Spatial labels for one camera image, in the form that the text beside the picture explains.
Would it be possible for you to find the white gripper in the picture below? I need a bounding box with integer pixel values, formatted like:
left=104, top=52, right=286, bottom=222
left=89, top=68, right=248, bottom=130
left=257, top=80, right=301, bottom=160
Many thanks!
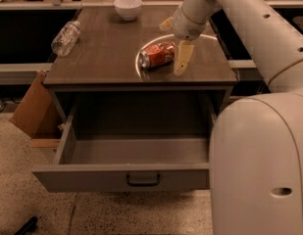
left=159, top=6, right=206, bottom=75

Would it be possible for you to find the orange coke can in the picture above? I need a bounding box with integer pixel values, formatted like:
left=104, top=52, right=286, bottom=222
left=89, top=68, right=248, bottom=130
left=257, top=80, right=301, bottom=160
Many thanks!
left=138, top=41, right=175, bottom=70

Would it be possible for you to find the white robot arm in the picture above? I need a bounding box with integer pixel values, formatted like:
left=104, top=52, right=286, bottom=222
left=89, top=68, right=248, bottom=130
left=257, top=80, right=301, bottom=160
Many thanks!
left=172, top=0, right=303, bottom=235

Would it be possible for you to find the open grey top drawer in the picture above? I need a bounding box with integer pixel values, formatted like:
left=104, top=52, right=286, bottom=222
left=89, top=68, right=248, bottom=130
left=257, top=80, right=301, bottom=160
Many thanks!
left=33, top=91, right=216, bottom=192

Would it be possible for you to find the white ceramic bowl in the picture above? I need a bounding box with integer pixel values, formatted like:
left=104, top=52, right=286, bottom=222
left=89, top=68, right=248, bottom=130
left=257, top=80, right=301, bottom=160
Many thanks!
left=114, top=0, right=142, bottom=21

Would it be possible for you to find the grey wooden cabinet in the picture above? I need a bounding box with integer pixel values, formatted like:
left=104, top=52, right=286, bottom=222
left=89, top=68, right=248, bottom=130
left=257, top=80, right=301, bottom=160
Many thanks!
left=44, top=5, right=237, bottom=118

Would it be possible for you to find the clear plastic water bottle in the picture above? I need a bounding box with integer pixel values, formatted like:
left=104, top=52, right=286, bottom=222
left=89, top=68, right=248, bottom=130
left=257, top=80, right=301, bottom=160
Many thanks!
left=51, top=21, right=80, bottom=57

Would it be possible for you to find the brown cardboard piece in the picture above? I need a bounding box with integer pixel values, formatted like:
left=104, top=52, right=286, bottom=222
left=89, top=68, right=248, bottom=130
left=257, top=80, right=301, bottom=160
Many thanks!
left=10, top=70, right=62, bottom=148

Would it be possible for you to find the black floor leg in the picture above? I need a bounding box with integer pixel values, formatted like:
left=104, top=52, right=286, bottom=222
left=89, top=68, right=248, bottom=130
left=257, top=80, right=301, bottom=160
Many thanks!
left=14, top=216, right=38, bottom=235

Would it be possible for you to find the black drawer handle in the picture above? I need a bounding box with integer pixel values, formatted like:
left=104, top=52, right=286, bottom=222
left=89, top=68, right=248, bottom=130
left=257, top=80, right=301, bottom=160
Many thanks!
left=126, top=174, right=161, bottom=187

